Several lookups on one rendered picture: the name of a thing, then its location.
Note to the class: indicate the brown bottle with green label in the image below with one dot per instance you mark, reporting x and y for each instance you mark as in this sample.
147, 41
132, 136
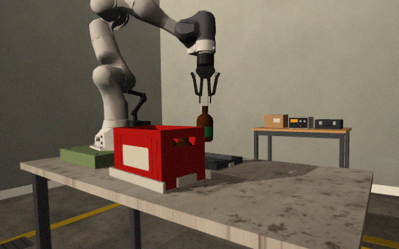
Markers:
205, 120

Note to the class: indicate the red plastic crate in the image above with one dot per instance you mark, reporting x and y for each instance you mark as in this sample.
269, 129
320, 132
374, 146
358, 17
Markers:
150, 153

